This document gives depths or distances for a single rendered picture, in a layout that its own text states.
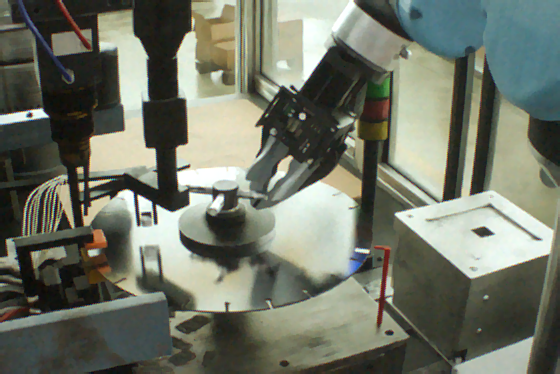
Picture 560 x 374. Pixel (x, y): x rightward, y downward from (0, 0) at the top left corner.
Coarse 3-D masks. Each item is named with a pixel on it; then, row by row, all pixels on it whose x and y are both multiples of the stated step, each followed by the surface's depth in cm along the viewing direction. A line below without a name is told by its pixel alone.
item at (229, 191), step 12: (228, 180) 80; (192, 192) 80; (204, 192) 79; (216, 192) 78; (228, 192) 78; (240, 192) 78; (252, 192) 78; (264, 192) 78; (216, 204) 76; (228, 204) 78
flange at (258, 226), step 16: (192, 208) 83; (208, 208) 80; (240, 208) 80; (192, 224) 80; (208, 224) 79; (224, 224) 78; (240, 224) 79; (256, 224) 80; (272, 224) 80; (192, 240) 77; (208, 240) 77; (224, 240) 77; (240, 240) 77; (256, 240) 77
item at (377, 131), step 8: (360, 120) 100; (368, 120) 99; (376, 120) 99; (384, 120) 99; (360, 128) 100; (368, 128) 99; (376, 128) 99; (384, 128) 100; (360, 136) 100; (368, 136) 100; (376, 136) 100; (384, 136) 100
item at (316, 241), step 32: (128, 192) 89; (320, 192) 89; (96, 224) 81; (128, 224) 81; (160, 224) 82; (288, 224) 82; (320, 224) 82; (352, 224) 82; (96, 256) 75; (128, 256) 75; (160, 256) 75; (192, 256) 75; (224, 256) 75; (256, 256) 76; (288, 256) 76; (320, 256) 76; (352, 256) 76; (128, 288) 69; (160, 288) 70; (192, 288) 70; (224, 288) 70; (256, 288) 70; (288, 288) 70; (320, 288) 70
